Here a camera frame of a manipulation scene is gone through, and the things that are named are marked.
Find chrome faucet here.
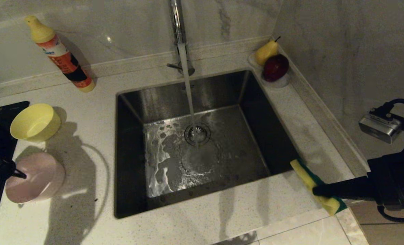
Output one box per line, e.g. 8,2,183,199
166,0,195,77

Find metal sink drain strainer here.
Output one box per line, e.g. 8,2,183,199
184,123,211,147

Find stainless steel sink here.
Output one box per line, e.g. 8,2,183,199
114,70,306,219

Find orange dish soap bottle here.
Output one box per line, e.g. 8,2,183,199
25,15,96,93

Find running water stream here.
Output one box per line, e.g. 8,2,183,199
177,44,201,152

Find small white dish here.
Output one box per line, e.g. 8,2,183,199
247,52,290,89

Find yellow pear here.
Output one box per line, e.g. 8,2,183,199
254,36,280,66

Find black induction cooktop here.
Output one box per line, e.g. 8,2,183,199
0,101,30,245

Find beige wooden cabinet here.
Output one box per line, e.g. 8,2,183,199
348,201,404,245

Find yellow plastic bowl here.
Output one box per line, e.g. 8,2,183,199
10,103,61,143

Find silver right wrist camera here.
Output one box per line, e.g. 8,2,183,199
358,108,403,145

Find green and yellow sponge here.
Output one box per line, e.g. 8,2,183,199
290,159,348,216

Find dark red apple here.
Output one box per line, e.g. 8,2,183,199
262,54,290,83

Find pink plastic bowl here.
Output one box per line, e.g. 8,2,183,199
5,152,66,204

